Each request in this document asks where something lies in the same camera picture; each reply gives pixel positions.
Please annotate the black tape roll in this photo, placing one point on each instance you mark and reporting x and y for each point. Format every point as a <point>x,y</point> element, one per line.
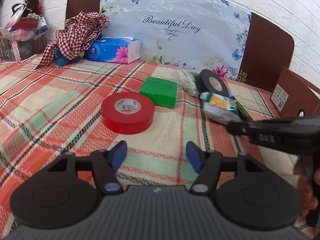
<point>207,81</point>

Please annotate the brown cardboard box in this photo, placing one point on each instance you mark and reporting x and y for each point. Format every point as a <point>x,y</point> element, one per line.
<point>294,96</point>

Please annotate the red tape roll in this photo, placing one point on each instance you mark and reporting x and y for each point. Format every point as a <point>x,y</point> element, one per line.
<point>127,112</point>

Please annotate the cluttered basket with feathers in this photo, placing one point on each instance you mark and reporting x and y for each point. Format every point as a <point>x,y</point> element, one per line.
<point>25,34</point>

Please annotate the floral white pillow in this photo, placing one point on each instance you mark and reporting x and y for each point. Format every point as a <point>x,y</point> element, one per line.
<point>187,34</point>

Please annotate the red checkered cloth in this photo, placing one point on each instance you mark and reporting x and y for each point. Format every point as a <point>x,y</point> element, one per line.
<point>79,33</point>

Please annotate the teal plush toy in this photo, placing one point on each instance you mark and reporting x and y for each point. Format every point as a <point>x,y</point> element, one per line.
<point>62,60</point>

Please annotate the black blue marker pen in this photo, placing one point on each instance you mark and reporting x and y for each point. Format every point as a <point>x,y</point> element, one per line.
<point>244,115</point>

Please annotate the plaid bed sheet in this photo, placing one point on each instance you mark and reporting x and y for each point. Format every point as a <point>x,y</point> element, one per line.
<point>53,110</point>

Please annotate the bag of white beads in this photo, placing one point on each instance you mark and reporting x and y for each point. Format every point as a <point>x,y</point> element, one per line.
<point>187,82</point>

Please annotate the green box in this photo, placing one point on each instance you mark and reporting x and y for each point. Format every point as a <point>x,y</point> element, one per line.
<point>161,92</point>

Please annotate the dark brown headboard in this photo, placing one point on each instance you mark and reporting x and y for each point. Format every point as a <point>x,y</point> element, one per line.
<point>268,50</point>

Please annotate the silver snack packet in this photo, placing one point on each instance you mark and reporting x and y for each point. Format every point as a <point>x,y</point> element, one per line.
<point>219,108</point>

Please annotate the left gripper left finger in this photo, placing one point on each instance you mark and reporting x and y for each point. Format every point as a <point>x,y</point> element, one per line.
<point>105,164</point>

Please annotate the blue tissue box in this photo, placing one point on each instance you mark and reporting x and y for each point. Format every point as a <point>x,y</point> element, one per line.
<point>114,50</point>

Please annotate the person's right hand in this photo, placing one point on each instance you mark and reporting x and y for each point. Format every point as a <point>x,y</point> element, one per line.
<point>310,201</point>

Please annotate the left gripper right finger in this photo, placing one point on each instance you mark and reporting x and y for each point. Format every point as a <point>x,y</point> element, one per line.
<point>207,165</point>

